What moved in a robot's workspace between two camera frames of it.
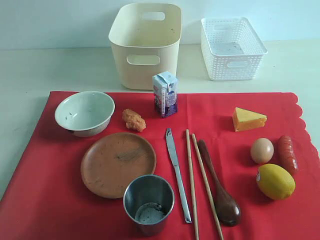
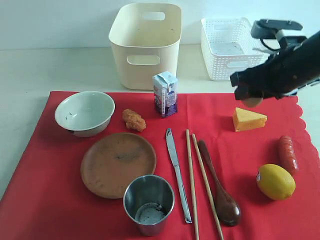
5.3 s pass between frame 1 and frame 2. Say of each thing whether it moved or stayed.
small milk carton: stayed
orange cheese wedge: stayed
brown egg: moved
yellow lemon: stayed
